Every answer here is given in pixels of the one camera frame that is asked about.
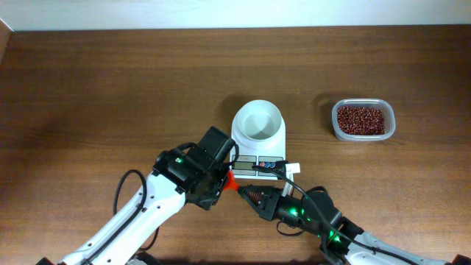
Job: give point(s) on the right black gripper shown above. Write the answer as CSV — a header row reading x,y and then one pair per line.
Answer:
x,y
266,208

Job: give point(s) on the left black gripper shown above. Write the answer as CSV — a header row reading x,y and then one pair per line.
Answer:
x,y
206,201

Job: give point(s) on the orange measuring scoop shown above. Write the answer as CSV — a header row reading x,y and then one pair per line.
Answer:
x,y
231,183

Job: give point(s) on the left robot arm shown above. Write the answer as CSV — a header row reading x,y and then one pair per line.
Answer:
x,y
189,173

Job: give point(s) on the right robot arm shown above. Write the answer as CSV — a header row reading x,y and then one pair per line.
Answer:
x,y
342,241

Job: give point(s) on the white kitchen scale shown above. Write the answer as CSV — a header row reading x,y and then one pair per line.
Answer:
x,y
257,153

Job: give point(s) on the white round bowl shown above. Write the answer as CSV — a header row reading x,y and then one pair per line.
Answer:
x,y
259,120

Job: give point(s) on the clear plastic container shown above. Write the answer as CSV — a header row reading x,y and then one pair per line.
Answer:
x,y
383,106

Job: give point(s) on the red beans in container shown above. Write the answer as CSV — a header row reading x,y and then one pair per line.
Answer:
x,y
361,120

